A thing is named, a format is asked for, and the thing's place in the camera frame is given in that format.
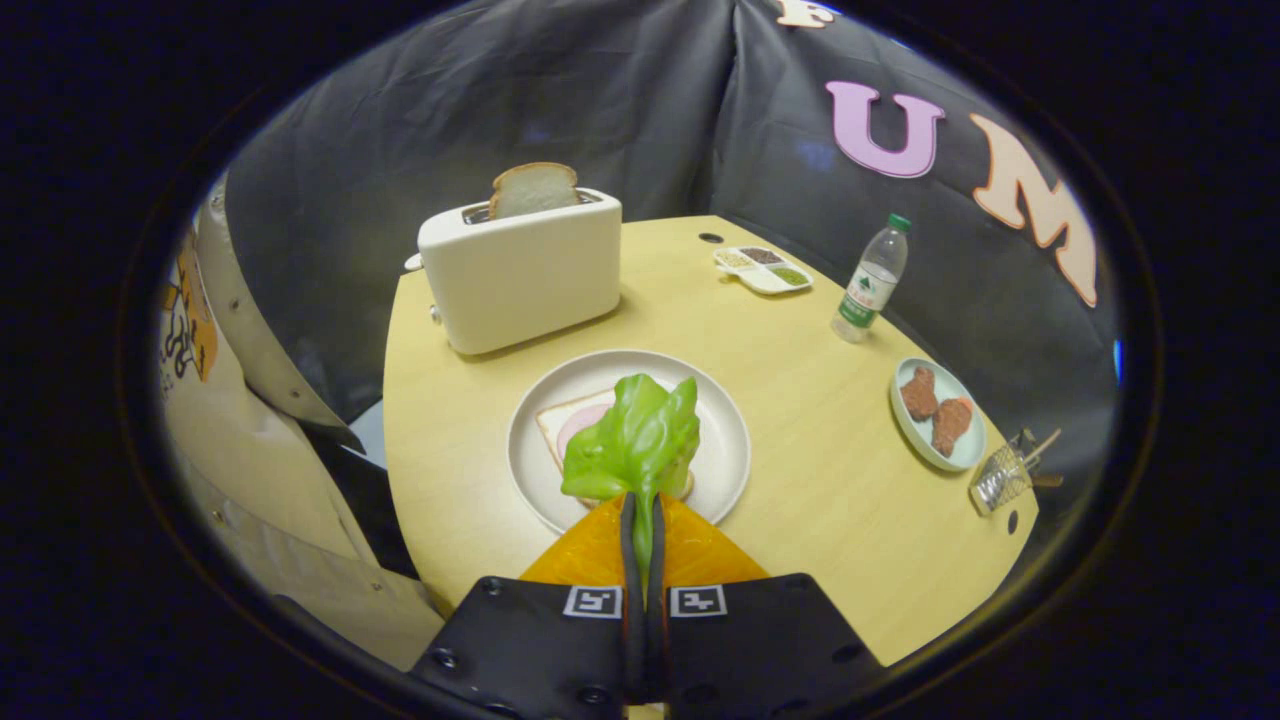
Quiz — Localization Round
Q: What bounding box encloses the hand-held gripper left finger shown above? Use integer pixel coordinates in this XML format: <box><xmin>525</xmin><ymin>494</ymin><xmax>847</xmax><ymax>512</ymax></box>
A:
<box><xmin>408</xmin><ymin>490</ymin><xmax>641</xmax><ymax>716</ymax></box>

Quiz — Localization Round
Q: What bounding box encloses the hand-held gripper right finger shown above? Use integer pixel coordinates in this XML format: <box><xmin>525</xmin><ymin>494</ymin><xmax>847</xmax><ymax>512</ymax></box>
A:
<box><xmin>648</xmin><ymin>492</ymin><xmax>886</xmax><ymax>716</ymax></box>

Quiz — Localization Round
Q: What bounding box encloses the green lettuce leaf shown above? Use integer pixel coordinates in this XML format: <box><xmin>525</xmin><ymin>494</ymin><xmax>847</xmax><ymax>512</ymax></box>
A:
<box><xmin>560</xmin><ymin>373</ymin><xmax>701</xmax><ymax>601</ymax></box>

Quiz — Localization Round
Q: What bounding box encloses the toasted bread slice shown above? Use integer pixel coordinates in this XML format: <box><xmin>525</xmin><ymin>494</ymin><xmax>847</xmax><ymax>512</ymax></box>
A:
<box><xmin>488</xmin><ymin>162</ymin><xmax>581</xmax><ymax>221</ymax></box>

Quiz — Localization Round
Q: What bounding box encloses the large white plate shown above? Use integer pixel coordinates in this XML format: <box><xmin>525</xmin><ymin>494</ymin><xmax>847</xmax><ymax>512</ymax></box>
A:
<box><xmin>507</xmin><ymin>349</ymin><xmax>752</xmax><ymax>536</ymax></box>

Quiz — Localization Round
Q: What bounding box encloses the pink ham slice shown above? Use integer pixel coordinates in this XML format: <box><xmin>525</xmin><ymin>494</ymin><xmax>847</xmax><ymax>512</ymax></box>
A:
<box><xmin>556</xmin><ymin>403</ymin><xmax>613</xmax><ymax>466</ymax></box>

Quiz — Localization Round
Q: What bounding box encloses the white bread slice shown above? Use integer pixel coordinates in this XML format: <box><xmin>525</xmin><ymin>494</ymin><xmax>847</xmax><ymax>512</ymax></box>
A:
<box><xmin>535</xmin><ymin>388</ymin><xmax>696</xmax><ymax>506</ymax></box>

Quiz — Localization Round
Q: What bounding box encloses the person's black garment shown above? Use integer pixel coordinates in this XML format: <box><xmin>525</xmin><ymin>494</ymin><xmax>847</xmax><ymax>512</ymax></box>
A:
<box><xmin>300</xmin><ymin>420</ymin><xmax>421</xmax><ymax>581</ymax></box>

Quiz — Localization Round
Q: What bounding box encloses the small pale blue plate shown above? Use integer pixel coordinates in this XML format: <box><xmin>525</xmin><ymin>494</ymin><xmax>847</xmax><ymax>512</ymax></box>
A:
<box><xmin>889</xmin><ymin>357</ymin><xmax>987</xmax><ymax>472</ymax></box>

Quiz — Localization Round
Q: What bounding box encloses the brown meat piece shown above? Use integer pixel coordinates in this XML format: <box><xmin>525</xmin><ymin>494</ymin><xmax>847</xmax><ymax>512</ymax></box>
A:
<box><xmin>930</xmin><ymin>397</ymin><xmax>974</xmax><ymax>458</ymax></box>
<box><xmin>898</xmin><ymin>366</ymin><xmax>939</xmax><ymax>421</ymax></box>

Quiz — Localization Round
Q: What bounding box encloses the white toaster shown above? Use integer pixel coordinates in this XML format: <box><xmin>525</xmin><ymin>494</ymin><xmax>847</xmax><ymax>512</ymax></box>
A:
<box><xmin>404</xmin><ymin>188</ymin><xmax>624</xmax><ymax>357</ymax></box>

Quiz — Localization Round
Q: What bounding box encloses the white divided seed dish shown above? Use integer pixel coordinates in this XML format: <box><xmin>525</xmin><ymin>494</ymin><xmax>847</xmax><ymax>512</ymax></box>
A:
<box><xmin>713</xmin><ymin>245</ymin><xmax>814</xmax><ymax>296</ymax></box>

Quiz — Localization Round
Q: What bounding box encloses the person's beige jacket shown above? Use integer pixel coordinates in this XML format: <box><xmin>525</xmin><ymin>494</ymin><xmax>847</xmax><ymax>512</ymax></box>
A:
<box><xmin>155</xmin><ymin>175</ymin><xmax>446</xmax><ymax>671</ymax></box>

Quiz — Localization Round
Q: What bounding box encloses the clear plastic water bottle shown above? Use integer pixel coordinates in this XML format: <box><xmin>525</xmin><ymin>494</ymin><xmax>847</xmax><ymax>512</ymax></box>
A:
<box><xmin>830</xmin><ymin>213</ymin><xmax>913</xmax><ymax>344</ymax></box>

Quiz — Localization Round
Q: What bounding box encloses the wooden utensil stick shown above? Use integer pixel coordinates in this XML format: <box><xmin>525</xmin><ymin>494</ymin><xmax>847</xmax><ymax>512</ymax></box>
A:
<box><xmin>1018</xmin><ymin>428</ymin><xmax>1063</xmax><ymax>471</ymax></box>

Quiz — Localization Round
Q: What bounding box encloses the black backdrop cloth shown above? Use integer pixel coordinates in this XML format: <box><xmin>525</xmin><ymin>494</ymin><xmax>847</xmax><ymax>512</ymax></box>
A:
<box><xmin>225</xmin><ymin>0</ymin><xmax>1121</xmax><ymax>471</ymax></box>

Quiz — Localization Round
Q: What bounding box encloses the wire mesh utensil holder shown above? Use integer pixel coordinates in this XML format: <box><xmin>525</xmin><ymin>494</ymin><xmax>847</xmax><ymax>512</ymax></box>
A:
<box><xmin>968</xmin><ymin>440</ymin><xmax>1036</xmax><ymax>514</ymax></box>

